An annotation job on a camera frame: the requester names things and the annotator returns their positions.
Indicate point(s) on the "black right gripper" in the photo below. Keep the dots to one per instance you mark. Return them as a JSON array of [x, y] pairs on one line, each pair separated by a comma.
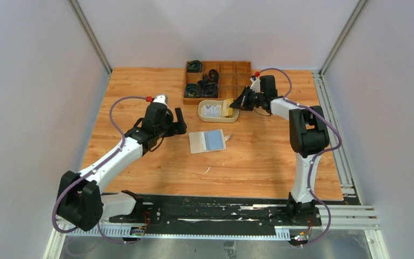
[[242, 102]]

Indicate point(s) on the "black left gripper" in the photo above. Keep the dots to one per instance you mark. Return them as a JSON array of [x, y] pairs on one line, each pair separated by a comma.
[[178, 128]]

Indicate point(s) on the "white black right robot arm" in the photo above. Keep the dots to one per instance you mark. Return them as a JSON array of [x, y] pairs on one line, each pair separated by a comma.
[[308, 136]]

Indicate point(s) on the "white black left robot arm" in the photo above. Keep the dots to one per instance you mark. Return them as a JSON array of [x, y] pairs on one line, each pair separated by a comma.
[[81, 200]]

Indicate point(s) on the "white card in tray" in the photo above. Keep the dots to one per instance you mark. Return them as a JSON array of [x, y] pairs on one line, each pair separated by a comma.
[[212, 111]]

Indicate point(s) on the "wooden compartment box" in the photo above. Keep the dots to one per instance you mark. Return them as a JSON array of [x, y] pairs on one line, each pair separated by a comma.
[[234, 76]]

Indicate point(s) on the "beige oval tray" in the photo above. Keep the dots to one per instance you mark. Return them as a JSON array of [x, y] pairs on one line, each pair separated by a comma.
[[230, 119]]

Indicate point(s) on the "rolled black belt middle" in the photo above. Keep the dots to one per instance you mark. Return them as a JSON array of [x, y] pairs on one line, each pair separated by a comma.
[[213, 76]]

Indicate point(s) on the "rolled black belt top left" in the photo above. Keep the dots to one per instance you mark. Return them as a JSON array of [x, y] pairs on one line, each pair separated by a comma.
[[194, 66]]

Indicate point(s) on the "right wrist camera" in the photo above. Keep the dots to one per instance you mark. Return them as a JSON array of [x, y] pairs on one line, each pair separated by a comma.
[[255, 84]]

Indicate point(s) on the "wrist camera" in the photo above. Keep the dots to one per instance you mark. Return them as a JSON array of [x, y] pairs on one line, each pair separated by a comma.
[[161, 98], [255, 84]]

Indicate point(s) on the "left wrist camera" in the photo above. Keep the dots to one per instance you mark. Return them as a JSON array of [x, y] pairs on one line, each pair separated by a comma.
[[161, 98]]

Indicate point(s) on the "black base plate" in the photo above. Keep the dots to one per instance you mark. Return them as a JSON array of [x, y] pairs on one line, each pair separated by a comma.
[[212, 216]]

